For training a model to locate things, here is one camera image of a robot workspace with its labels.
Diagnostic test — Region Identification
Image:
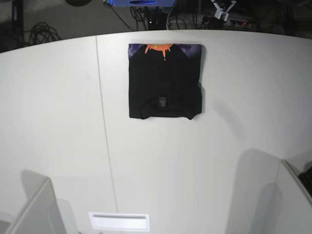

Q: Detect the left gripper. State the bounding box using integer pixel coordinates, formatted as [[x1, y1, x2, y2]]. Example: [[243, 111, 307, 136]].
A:
[[211, 0, 237, 11]]

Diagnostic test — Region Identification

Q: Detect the black T-shirt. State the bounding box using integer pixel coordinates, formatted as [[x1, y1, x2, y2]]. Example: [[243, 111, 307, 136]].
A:
[[128, 43, 202, 120]]

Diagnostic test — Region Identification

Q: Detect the white power strip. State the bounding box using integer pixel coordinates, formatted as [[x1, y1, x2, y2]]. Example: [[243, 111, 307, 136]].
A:
[[169, 13, 253, 28]]

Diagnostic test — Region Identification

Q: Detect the blue box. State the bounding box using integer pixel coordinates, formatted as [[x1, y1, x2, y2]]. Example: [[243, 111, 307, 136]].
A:
[[106, 0, 175, 7]]

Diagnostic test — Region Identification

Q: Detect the black keyboard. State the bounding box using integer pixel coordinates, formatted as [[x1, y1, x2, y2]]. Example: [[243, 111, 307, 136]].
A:
[[298, 168, 312, 195]]

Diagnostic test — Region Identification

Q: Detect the grey right bin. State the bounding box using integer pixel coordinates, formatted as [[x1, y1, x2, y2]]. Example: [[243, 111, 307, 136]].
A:
[[250, 160, 312, 234]]

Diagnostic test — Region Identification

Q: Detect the grey bin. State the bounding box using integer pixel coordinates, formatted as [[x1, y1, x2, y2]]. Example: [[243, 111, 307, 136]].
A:
[[0, 171, 79, 234], [250, 160, 312, 234]]

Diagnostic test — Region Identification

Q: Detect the white slotted tray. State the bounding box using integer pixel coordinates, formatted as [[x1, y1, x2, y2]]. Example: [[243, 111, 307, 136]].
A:
[[89, 212, 150, 232]]

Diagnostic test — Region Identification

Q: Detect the grey left bin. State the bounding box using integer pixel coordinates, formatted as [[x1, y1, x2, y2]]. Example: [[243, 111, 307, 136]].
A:
[[0, 171, 79, 234]]

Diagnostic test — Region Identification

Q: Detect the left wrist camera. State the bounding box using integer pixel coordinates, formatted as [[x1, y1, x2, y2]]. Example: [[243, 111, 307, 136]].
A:
[[214, 9, 229, 21]]

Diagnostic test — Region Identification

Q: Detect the coiled black cable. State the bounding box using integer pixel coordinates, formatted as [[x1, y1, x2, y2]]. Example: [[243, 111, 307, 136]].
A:
[[29, 21, 61, 46]]

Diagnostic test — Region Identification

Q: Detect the black upright post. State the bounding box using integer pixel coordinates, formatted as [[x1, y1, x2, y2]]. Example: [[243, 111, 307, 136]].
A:
[[12, 0, 24, 34]]

